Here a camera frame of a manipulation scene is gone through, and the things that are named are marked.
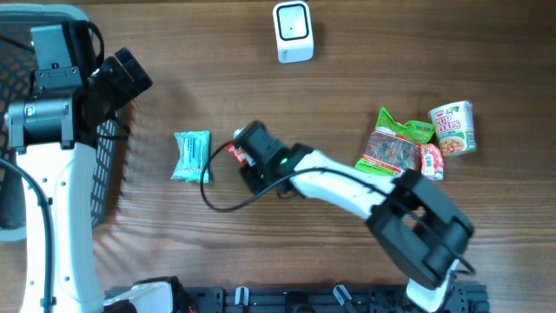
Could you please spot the grey plastic mesh basket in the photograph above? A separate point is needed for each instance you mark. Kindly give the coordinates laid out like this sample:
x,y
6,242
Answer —
x,y
16,21

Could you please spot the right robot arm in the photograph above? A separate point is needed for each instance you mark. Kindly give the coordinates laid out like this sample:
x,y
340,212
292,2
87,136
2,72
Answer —
x,y
420,228

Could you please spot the small red white packet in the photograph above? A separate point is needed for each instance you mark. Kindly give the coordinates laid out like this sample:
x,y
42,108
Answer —
x,y
432,166

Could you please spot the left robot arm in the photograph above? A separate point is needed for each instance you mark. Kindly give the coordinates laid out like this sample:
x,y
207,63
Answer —
x,y
53,130

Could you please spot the teal tissue pack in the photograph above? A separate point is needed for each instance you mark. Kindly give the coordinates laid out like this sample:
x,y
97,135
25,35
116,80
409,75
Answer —
x,y
193,149

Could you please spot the red chocolate bar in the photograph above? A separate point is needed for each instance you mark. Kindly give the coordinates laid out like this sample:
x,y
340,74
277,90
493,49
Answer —
x,y
239,154

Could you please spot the clear green snack bag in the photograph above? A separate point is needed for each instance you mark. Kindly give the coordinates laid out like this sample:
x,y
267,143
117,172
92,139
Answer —
x,y
387,154

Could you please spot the cup noodles cup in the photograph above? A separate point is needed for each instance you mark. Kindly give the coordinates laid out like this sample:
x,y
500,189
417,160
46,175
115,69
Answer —
x,y
454,128

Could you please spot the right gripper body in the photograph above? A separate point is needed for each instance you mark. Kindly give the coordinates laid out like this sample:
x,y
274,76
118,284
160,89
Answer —
x,y
250,175

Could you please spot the white barcode scanner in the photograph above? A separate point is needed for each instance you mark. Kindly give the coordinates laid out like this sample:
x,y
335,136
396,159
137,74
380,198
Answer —
x,y
293,32

